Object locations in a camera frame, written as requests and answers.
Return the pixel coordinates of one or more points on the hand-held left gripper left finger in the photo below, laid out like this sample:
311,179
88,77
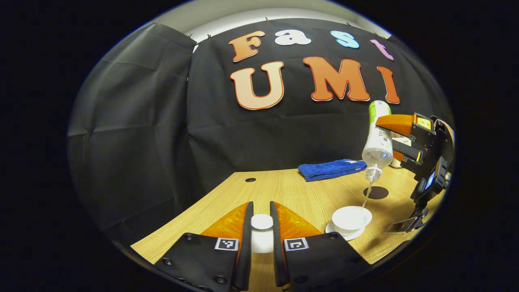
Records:
246,251

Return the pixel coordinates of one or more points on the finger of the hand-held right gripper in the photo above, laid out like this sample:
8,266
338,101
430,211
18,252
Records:
395,123
407,151

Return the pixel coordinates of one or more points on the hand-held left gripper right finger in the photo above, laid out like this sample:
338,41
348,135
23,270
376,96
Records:
277,259

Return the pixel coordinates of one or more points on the clear water bottle white label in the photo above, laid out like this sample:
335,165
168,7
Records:
377,150

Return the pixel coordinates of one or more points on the dark round coaster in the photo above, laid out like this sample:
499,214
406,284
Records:
376,193

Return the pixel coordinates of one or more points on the white teacup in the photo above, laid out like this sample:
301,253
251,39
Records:
350,219

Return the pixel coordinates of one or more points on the white toaster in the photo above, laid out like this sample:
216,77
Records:
399,162

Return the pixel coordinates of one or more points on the white saucer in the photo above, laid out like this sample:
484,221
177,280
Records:
344,236

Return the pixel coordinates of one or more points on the blue towel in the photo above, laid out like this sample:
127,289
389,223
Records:
330,169

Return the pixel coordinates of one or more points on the black backdrop cloth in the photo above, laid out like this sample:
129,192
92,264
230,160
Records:
243,142

